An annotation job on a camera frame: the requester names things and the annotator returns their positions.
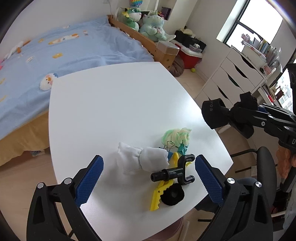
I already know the white drawer cabinet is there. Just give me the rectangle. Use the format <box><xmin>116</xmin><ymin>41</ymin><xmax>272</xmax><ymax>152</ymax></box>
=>
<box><xmin>195</xmin><ymin>47</ymin><xmax>267</xmax><ymax>108</ymax></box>

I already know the bed with blue blanket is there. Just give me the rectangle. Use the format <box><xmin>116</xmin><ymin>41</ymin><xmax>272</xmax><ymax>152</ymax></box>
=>
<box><xmin>1</xmin><ymin>16</ymin><xmax>177</xmax><ymax>165</ymax></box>

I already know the brown floor cushion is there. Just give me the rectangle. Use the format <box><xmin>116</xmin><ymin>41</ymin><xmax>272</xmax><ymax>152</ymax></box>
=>
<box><xmin>169</xmin><ymin>56</ymin><xmax>185</xmax><ymax>77</ymax></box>

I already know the green white fuzzy scrunchie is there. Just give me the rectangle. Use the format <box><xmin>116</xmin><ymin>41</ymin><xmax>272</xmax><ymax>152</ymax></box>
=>
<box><xmin>162</xmin><ymin>128</ymin><xmax>192</xmax><ymax>148</ymax></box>

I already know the black plastic pipe fitting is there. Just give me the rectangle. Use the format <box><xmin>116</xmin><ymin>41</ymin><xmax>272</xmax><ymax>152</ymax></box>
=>
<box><xmin>151</xmin><ymin>152</ymin><xmax>195</xmax><ymax>185</ymax></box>

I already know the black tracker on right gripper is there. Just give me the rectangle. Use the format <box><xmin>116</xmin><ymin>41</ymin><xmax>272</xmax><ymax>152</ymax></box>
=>
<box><xmin>285</xmin><ymin>63</ymin><xmax>295</xmax><ymax>114</ymax></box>

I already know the teal binder clip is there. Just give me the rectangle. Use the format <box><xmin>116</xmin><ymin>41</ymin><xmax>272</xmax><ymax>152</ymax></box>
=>
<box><xmin>177</xmin><ymin>143</ymin><xmax>188</xmax><ymax>156</ymax></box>

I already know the books and papers stack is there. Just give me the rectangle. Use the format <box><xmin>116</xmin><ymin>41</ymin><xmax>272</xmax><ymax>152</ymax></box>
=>
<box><xmin>241</xmin><ymin>34</ymin><xmax>282</xmax><ymax>77</ymax></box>

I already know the green dragon plush toy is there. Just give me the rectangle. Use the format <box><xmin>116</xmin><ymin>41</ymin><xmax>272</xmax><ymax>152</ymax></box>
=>
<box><xmin>121</xmin><ymin>8</ymin><xmax>142</xmax><ymax>32</ymax></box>

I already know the rainbow crochet bag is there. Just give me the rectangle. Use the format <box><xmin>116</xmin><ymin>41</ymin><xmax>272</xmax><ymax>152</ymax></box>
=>
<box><xmin>129</xmin><ymin>0</ymin><xmax>143</xmax><ymax>8</ymax></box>

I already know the white nightstand table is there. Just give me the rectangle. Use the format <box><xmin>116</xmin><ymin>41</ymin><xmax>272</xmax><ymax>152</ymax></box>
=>
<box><xmin>48</xmin><ymin>61</ymin><xmax>234</xmax><ymax>241</ymax></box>

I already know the white desk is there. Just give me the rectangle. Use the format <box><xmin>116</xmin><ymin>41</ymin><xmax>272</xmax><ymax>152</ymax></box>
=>
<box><xmin>255</xmin><ymin>75</ymin><xmax>293</xmax><ymax>111</ymax></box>

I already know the mint bear plush toy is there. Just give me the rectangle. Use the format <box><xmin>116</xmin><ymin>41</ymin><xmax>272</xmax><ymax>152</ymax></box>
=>
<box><xmin>139</xmin><ymin>11</ymin><xmax>167</xmax><ymax>42</ymax></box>

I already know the white goose plush toy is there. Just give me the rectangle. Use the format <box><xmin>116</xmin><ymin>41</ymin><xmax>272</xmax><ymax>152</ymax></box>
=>
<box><xmin>4</xmin><ymin>40</ymin><xmax>30</xmax><ymax>60</ymax></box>

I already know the blue binder clip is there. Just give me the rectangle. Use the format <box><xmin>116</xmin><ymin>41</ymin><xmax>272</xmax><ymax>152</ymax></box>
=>
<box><xmin>162</xmin><ymin>141</ymin><xmax>176</xmax><ymax>161</ymax></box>

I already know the red storage box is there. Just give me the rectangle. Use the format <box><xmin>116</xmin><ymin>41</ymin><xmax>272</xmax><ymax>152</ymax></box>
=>
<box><xmin>175</xmin><ymin>42</ymin><xmax>203</xmax><ymax>69</ymax></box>

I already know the yellow plastic clip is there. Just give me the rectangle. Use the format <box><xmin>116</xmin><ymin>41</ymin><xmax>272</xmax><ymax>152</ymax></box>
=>
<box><xmin>150</xmin><ymin>161</ymin><xmax>193</xmax><ymax>211</ymax></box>

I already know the black bag on box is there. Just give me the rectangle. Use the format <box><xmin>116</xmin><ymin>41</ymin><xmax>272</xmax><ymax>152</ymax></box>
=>
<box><xmin>174</xmin><ymin>30</ymin><xmax>207</xmax><ymax>51</ymax></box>

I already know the black round cap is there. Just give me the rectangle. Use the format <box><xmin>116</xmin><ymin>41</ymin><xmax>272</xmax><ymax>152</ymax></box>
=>
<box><xmin>161</xmin><ymin>183</ymin><xmax>185</xmax><ymax>206</ymax></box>

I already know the white cloth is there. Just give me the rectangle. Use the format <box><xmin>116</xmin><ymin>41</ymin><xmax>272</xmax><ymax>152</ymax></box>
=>
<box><xmin>116</xmin><ymin>142</ymin><xmax>169</xmax><ymax>175</ymax></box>

